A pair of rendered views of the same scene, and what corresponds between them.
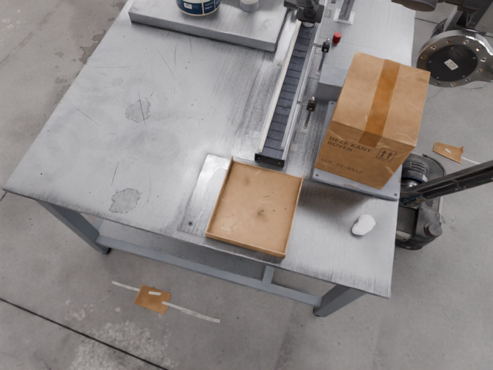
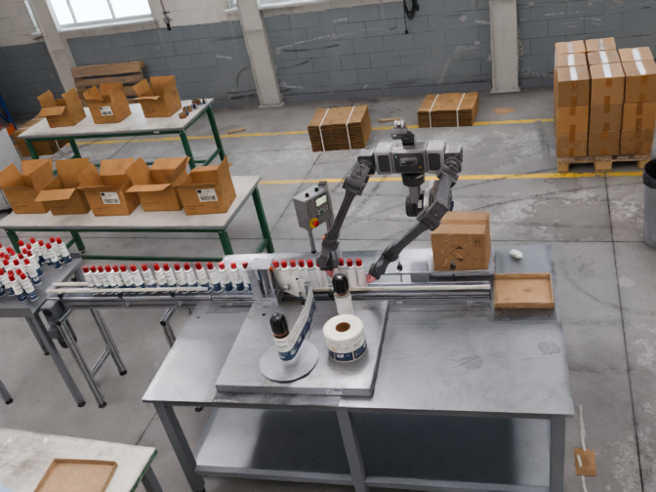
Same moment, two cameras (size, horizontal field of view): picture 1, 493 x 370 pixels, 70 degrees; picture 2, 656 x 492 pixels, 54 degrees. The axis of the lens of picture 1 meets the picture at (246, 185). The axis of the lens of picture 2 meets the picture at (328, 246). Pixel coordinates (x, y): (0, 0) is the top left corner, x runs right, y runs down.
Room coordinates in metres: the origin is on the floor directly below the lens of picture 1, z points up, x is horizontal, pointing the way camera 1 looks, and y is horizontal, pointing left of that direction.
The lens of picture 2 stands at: (1.22, 2.78, 3.10)
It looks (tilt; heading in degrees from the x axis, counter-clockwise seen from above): 32 degrees down; 275
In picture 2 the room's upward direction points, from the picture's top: 12 degrees counter-clockwise
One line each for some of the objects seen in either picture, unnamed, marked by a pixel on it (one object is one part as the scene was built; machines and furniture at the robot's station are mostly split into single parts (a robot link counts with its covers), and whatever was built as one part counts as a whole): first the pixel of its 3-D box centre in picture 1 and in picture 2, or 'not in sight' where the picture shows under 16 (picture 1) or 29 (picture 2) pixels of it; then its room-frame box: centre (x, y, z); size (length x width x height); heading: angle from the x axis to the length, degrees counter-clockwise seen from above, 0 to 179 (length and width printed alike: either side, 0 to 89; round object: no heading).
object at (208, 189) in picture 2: not in sight; (206, 184); (2.47, -1.79, 0.97); 0.51 x 0.39 x 0.37; 78
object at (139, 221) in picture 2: not in sight; (142, 238); (3.26, -2.13, 0.39); 2.20 x 0.80 x 0.78; 162
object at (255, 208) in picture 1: (257, 203); (522, 290); (0.49, -0.04, 0.85); 0.30 x 0.26 x 0.04; 167
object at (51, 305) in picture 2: not in sight; (58, 325); (3.38, -0.59, 0.71); 0.15 x 0.12 x 0.34; 77
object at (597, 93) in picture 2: not in sight; (599, 102); (-1.13, -3.24, 0.45); 1.20 x 0.84 x 0.89; 74
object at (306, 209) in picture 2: not in sight; (312, 208); (1.54, -0.37, 1.38); 0.17 x 0.10 x 0.19; 42
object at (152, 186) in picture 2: not in sight; (163, 183); (2.84, -1.95, 0.96); 0.53 x 0.45 x 0.37; 74
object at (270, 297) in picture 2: not in sight; (265, 281); (1.89, -0.27, 1.01); 0.14 x 0.13 x 0.26; 167
